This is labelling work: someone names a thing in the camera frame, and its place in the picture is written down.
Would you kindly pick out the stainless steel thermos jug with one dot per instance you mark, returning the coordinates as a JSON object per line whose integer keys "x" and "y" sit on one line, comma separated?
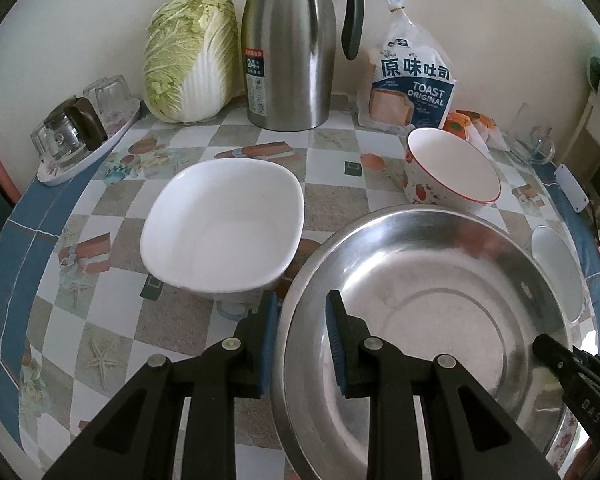
{"x": 290, "y": 60}

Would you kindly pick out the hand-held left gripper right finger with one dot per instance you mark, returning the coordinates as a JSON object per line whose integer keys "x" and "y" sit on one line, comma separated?
{"x": 336, "y": 345}

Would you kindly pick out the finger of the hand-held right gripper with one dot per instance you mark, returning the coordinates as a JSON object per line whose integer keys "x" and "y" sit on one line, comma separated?
{"x": 552, "y": 352}

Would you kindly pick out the orange snack packet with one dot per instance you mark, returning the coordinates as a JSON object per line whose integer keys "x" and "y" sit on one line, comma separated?
{"x": 484, "y": 129}
{"x": 455, "y": 122}

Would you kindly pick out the toast bread bag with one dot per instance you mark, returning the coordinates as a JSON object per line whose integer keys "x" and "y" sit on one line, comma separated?
{"x": 410, "y": 90}

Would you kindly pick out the checkered printed tablecloth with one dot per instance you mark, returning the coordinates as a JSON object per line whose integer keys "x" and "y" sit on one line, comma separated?
{"x": 330, "y": 195}

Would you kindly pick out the white bowl with red print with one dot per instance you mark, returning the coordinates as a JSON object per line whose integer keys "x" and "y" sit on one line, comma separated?
{"x": 557, "y": 270}

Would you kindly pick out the napa cabbage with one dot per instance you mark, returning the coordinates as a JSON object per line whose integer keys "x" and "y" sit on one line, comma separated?
{"x": 190, "y": 60}

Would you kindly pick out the clear drinking glass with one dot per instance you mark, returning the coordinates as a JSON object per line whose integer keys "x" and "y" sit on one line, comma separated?
{"x": 60, "y": 137}
{"x": 112, "y": 97}

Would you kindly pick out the strawberry print bowl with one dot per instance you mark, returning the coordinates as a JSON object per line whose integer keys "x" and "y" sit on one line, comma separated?
{"x": 450, "y": 170}

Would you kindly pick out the white oval tray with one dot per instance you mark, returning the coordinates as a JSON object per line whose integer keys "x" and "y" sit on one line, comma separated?
{"x": 60, "y": 176}

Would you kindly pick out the stainless steel basin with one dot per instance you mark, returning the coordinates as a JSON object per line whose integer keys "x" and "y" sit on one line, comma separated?
{"x": 455, "y": 285}

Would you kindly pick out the white plastic box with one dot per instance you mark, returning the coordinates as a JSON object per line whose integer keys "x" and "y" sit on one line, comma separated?
{"x": 570, "y": 187}

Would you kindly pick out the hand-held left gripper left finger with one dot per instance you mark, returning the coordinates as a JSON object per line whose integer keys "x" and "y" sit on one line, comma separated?
{"x": 269, "y": 345}

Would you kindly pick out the dark brown cup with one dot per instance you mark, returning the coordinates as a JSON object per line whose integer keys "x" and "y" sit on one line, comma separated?
{"x": 90, "y": 120}

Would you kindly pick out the clear glass mug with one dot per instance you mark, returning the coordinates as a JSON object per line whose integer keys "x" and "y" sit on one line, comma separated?
{"x": 527, "y": 135}

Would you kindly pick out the white square bowl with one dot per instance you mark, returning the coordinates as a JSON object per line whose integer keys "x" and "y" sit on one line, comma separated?
{"x": 220, "y": 230}

